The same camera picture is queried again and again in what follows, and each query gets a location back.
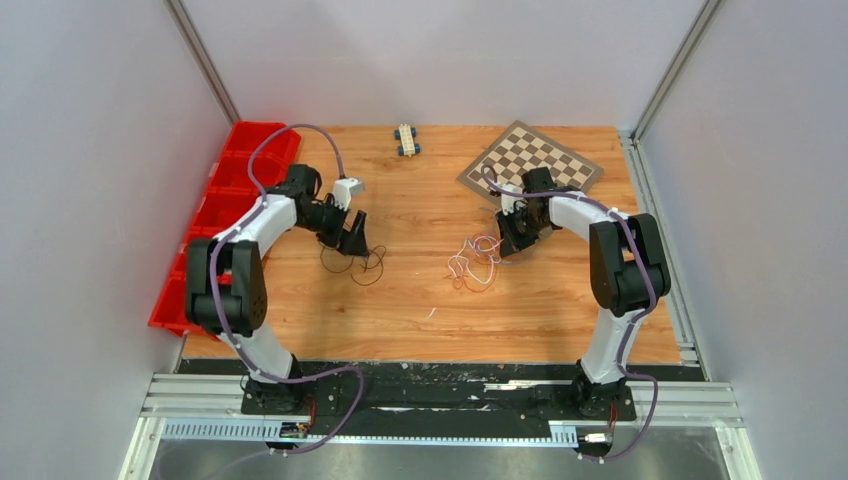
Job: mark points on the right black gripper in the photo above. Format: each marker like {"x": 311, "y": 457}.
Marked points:
{"x": 512, "y": 242}

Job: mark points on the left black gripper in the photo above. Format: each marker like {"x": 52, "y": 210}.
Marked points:
{"x": 352, "y": 243}

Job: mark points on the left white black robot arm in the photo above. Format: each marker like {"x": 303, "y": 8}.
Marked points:
{"x": 225, "y": 290}

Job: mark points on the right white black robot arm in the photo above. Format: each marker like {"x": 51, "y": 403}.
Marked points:
{"x": 628, "y": 272}

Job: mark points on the wooden chessboard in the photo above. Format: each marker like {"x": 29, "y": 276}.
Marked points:
{"x": 521, "y": 148}

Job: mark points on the red plastic bin row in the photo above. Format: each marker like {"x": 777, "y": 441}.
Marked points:
{"x": 228, "y": 195}

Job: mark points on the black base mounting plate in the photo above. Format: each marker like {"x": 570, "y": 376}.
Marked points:
{"x": 452, "y": 400}

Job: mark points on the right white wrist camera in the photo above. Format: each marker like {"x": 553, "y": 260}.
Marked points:
{"x": 510, "y": 204}

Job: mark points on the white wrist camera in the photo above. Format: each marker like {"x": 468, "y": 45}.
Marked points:
{"x": 510, "y": 204}
{"x": 344, "y": 190}

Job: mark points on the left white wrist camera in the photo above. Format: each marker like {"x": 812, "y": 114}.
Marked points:
{"x": 344, "y": 190}

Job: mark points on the aluminium frame rail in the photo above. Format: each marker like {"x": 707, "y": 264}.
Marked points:
{"x": 188, "y": 406}

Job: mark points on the left corner aluminium post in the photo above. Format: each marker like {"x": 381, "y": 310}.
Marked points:
{"x": 185, "y": 25}

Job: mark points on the corner aluminium post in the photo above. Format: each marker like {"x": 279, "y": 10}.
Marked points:
{"x": 691, "y": 40}
{"x": 185, "y": 25}

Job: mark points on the right corner aluminium post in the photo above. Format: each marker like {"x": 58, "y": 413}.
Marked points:
{"x": 691, "y": 40}

